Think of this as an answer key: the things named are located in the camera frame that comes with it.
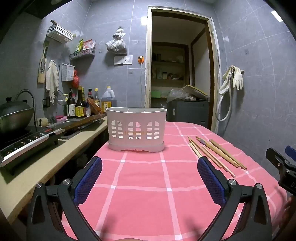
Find crumpled clear plastic bag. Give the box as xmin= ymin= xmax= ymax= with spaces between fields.
xmin=166 ymin=89 xmax=197 ymax=103

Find curved metal faucet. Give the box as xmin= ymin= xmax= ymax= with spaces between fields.
xmin=16 ymin=90 xmax=37 ymax=127

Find clear hanging plastic bag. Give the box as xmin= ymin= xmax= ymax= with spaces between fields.
xmin=105 ymin=27 xmax=127 ymax=54

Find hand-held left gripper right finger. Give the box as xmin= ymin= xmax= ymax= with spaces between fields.
xmin=197 ymin=157 xmax=273 ymax=241

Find white rubber gloves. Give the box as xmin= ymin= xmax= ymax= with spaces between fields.
xmin=232 ymin=67 xmax=244 ymax=90

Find person's right hand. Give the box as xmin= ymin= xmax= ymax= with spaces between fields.
xmin=279 ymin=196 xmax=296 ymax=231

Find pile of chopsticks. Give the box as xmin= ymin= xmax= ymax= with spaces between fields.
xmin=188 ymin=136 xmax=247 ymax=178

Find red plastic bag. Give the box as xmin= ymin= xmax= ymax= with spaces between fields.
xmin=72 ymin=70 xmax=80 ymax=88

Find long wooden cutting board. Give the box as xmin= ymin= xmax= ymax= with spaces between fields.
xmin=59 ymin=113 xmax=107 ymax=135

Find metal wall shelf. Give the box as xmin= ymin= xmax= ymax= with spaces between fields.
xmin=69 ymin=48 xmax=96 ymax=61

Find white plastic utensil basket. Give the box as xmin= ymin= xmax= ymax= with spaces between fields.
xmin=106 ymin=107 xmax=167 ymax=152

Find brown sack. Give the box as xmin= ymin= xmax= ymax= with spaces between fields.
xmin=181 ymin=85 xmax=210 ymax=100

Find black induction cooker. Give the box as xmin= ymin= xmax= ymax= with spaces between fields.
xmin=0 ymin=128 xmax=66 ymax=175

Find wooden storage shelf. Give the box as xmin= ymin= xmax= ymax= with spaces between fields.
xmin=151 ymin=42 xmax=189 ymax=98

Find wooden door frame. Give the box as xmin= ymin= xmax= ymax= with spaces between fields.
xmin=144 ymin=7 xmax=221 ymax=133

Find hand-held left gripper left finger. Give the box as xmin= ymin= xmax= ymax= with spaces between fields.
xmin=26 ymin=156 xmax=103 ymax=241

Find large cooking oil jug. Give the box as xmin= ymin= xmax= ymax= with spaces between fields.
xmin=101 ymin=86 xmax=115 ymax=114

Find metal wok with lid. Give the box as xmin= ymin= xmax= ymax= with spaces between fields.
xmin=0 ymin=97 xmax=34 ymax=135

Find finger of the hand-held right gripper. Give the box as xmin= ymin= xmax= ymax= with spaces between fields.
xmin=265 ymin=147 xmax=291 ymax=171
xmin=285 ymin=146 xmax=296 ymax=162

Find wooden wall knife holder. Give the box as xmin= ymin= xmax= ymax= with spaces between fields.
xmin=37 ymin=40 xmax=50 ymax=83

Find white wall switch panel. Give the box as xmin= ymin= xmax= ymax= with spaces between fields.
xmin=114 ymin=55 xmax=133 ymax=65

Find dark bottle yellow label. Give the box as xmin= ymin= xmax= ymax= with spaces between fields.
xmin=75 ymin=86 xmax=86 ymax=119

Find wire mesh strainer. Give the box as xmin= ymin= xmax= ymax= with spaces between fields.
xmin=57 ymin=89 xmax=68 ymax=106

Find wooden knife block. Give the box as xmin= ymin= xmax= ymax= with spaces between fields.
xmin=87 ymin=97 xmax=102 ymax=115

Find white wall box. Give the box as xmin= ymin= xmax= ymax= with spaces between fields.
xmin=61 ymin=63 xmax=75 ymax=82

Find grey cabinet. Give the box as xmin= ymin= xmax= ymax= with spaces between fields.
xmin=167 ymin=100 xmax=210 ymax=127

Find white hanging towel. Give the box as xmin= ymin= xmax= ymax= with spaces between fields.
xmin=45 ymin=60 xmax=59 ymax=104

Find pink checked tablecloth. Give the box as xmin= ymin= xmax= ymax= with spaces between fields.
xmin=61 ymin=121 xmax=288 ymax=241

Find white hose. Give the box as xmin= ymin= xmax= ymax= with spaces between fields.
xmin=216 ymin=65 xmax=236 ymax=121

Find white wall basket rack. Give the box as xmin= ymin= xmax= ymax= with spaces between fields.
xmin=46 ymin=25 xmax=74 ymax=44

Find dark bottle white label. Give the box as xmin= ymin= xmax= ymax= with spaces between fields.
xmin=67 ymin=88 xmax=77 ymax=118

